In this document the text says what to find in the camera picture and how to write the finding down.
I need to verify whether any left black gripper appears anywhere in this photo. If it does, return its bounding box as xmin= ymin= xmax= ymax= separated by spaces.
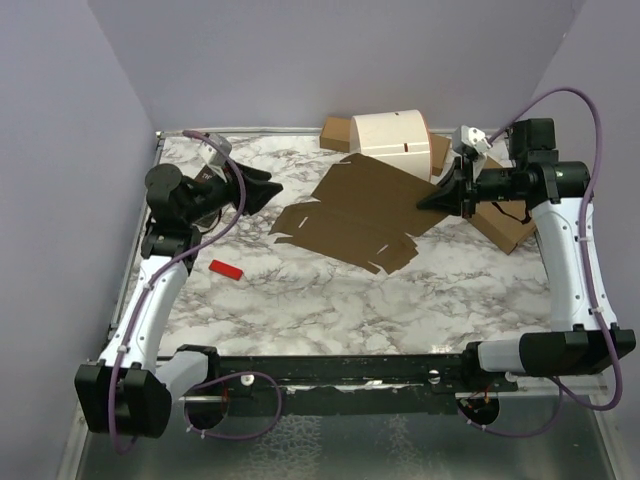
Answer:
xmin=182 ymin=156 xmax=283 ymax=225

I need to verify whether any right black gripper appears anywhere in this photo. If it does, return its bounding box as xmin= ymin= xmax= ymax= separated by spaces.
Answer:
xmin=417 ymin=155 xmax=525 ymax=219

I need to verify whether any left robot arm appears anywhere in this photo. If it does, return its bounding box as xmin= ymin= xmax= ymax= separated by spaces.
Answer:
xmin=74 ymin=164 xmax=283 ymax=438

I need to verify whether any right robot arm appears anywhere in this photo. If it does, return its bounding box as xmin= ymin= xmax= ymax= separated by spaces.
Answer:
xmin=417 ymin=118 xmax=636 ymax=391

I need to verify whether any closed brown cardboard box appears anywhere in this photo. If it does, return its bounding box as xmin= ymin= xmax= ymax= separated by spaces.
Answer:
xmin=442 ymin=152 xmax=539 ymax=256

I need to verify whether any white cylindrical bread box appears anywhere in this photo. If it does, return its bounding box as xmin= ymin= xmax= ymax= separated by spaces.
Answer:
xmin=349 ymin=110 xmax=433 ymax=181

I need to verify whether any small brown box behind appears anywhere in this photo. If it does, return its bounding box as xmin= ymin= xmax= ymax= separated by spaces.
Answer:
xmin=319 ymin=116 xmax=351 ymax=153

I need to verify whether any brown cardboard piece behind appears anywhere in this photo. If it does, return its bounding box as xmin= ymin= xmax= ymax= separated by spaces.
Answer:
xmin=429 ymin=133 xmax=451 ymax=177

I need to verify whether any dark paperback book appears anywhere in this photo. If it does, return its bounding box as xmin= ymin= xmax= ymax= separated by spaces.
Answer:
xmin=194 ymin=166 xmax=216 ymax=184

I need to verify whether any red flat block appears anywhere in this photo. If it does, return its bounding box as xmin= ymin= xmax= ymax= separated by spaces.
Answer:
xmin=209 ymin=260 xmax=244 ymax=281

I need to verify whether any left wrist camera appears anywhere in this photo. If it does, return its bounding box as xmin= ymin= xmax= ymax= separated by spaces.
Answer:
xmin=198 ymin=133 xmax=232 ymax=179

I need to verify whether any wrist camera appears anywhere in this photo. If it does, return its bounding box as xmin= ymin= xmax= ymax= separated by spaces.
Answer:
xmin=451 ymin=125 xmax=491 ymax=179
xmin=198 ymin=133 xmax=232 ymax=179

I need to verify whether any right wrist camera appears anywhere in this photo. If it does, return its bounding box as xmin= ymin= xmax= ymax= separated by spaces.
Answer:
xmin=451 ymin=125 xmax=491 ymax=179

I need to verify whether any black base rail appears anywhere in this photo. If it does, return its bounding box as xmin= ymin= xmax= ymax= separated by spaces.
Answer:
xmin=184 ymin=354 xmax=517 ymax=425

